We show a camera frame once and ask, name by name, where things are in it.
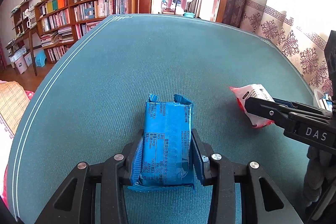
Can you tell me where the red and white snack packet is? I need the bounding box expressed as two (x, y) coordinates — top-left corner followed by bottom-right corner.
(230, 84), (275, 128)

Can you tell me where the blue foil snack bar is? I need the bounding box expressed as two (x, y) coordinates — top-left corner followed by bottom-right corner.
(128, 94), (194, 192)

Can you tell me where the blue noodle snack packet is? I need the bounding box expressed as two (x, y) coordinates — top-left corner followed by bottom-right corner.
(321, 93), (333, 111)

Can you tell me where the grey gloved right hand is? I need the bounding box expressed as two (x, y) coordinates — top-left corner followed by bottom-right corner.
(303, 146), (335, 206)

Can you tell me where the clear plastic round bowl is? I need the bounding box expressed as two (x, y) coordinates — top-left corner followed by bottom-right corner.
(313, 89), (333, 112)

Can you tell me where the patterned white maroon curtain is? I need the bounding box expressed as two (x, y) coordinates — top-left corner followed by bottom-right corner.
(239, 0), (335, 94)

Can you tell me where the green table mat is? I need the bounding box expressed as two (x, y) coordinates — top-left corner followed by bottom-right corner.
(7, 15), (312, 223)

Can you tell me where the orange checked bed quilt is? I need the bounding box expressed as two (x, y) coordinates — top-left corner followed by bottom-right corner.
(0, 81), (34, 205)

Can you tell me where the blue plastic stool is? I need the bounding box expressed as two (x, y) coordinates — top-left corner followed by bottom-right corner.
(35, 50), (47, 67)

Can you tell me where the white storage bin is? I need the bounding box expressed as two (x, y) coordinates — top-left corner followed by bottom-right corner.
(14, 55), (28, 74)

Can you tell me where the wooden bookshelf with books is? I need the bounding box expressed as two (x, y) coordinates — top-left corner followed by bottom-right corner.
(34, 0), (139, 63)

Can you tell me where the small dark wooden shelf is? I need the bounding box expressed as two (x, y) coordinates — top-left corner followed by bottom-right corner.
(6, 1), (38, 76)

